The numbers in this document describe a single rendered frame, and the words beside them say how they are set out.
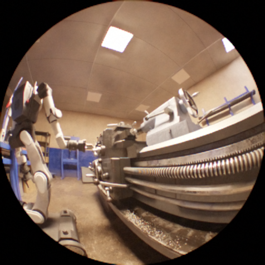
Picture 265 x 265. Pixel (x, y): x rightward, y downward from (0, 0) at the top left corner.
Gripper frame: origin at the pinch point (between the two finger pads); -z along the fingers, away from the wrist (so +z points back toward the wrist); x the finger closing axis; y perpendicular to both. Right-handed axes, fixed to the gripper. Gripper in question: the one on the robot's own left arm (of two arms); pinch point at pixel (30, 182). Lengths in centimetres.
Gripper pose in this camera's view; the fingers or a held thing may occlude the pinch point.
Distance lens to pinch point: 114.4
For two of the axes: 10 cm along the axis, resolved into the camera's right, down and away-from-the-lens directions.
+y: -9.1, 2.7, -3.1
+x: -3.2, 0.1, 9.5
